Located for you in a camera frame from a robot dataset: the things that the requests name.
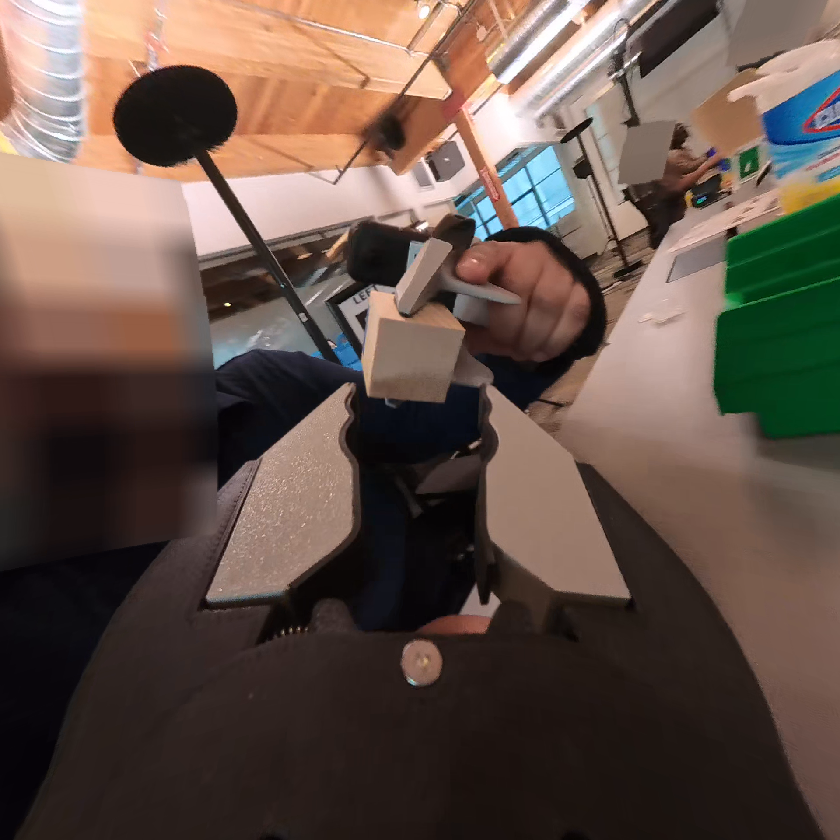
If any black hanging screen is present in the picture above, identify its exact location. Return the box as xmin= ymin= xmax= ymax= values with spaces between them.
xmin=633 ymin=0 xmax=721 ymax=78

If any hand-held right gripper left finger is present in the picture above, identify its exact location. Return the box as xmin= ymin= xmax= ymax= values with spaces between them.
xmin=205 ymin=382 xmax=364 ymax=608

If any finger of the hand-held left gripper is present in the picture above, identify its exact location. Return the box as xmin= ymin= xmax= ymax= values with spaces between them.
xmin=451 ymin=350 xmax=495 ymax=389
xmin=395 ymin=236 xmax=455 ymax=319

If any cardboard box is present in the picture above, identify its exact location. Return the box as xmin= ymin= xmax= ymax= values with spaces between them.
xmin=689 ymin=67 xmax=770 ymax=160

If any person's left hand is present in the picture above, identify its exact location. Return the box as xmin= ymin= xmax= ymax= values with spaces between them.
xmin=456 ymin=240 xmax=590 ymax=363

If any black wall speaker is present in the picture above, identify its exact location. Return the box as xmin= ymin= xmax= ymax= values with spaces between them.
xmin=425 ymin=140 xmax=467 ymax=183

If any silver air duct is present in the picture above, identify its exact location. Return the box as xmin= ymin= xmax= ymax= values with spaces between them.
xmin=489 ymin=0 xmax=581 ymax=85
xmin=0 ymin=0 xmax=88 ymax=164
xmin=515 ymin=0 xmax=657 ymax=120

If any blue-striped wooden cube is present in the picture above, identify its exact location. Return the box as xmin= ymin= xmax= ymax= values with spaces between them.
xmin=361 ymin=290 xmax=466 ymax=403

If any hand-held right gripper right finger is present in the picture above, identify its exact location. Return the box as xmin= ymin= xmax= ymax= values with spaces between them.
xmin=474 ymin=384 xmax=633 ymax=624

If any person's left forearm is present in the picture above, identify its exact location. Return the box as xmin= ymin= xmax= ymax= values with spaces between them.
xmin=489 ymin=357 xmax=573 ymax=421

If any green plastic bin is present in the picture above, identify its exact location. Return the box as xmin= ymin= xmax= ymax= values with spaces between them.
xmin=714 ymin=193 xmax=840 ymax=439

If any disinfecting wipes canister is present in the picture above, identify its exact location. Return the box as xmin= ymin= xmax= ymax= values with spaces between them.
xmin=755 ymin=38 xmax=840 ymax=216

